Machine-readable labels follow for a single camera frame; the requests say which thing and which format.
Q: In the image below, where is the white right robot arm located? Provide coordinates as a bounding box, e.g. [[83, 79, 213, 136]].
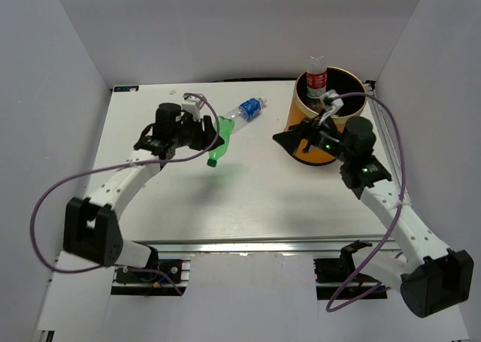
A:
[[273, 117, 474, 318]]

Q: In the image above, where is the green plastic bottle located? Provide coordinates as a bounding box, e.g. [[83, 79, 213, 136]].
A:
[[206, 115, 236, 168]]

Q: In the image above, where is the clear bottle blue label white cap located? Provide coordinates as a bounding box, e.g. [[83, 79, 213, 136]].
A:
[[219, 97, 267, 134]]

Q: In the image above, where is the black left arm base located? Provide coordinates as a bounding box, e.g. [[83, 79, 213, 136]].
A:
[[110, 259, 190, 297]]

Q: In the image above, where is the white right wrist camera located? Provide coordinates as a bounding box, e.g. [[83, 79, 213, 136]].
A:
[[319, 89, 343, 124]]

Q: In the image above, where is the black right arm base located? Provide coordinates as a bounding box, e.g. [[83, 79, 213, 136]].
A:
[[313, 240, 379, 301]]

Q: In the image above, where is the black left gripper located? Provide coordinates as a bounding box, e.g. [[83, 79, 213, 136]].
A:
[[171, 113, 224, 152]]

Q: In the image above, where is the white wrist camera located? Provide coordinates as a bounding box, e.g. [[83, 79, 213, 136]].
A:
[[181, 92, 206, 122], [319, 89, 343, 124]]

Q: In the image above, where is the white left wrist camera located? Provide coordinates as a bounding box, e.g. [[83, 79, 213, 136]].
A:
[[181, 92, 206, 122]]

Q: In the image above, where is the blue sticker on table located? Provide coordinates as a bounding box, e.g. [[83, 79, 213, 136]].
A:
[[112, 85, 139, 92]]

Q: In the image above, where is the aluminium table frame rail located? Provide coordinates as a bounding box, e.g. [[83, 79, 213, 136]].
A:
[[56, 79, 410, 283]]

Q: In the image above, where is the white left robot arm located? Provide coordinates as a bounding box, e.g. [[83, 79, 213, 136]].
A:
[[63, 93, 224, 281]]

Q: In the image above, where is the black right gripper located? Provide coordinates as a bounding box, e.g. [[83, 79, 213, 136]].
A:
[[271, 109, 351, 165]]

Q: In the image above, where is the clear bottle red label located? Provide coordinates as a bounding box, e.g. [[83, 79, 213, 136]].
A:
[[306, 56, 328, 110]]

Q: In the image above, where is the orange cylindrical bin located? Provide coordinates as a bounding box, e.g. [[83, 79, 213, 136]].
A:
[[282, 66, 368, 167]]

